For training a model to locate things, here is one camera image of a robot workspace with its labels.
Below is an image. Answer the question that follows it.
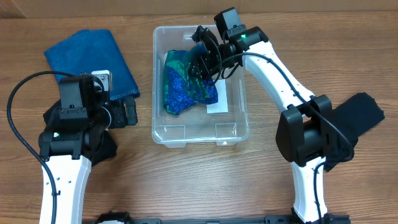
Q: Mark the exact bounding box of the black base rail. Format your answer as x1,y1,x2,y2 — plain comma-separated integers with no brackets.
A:
82,211,352,224

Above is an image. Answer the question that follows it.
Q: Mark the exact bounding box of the clear plastic storage bin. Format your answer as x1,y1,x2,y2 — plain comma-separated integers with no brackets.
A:
152,26,249,148

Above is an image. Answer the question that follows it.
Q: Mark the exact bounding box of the blue denim cloth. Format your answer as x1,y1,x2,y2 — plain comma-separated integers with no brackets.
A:
44,29,141,100

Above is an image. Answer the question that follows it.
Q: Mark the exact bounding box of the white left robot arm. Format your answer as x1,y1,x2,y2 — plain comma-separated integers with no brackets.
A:
39,70,137,223

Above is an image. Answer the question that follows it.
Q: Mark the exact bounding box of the black cloth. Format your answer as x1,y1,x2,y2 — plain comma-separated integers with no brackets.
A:
38,100,118,166
324,92,385,172

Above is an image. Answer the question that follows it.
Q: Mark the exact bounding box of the white paper label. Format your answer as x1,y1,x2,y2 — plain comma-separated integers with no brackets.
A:
206,80,228,114

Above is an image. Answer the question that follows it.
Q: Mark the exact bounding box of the blue green sequin cloth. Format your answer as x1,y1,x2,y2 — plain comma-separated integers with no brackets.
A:
163,45,218,115

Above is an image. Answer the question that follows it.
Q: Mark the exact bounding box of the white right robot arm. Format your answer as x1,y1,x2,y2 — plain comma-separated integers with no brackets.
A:
188,25,353,223

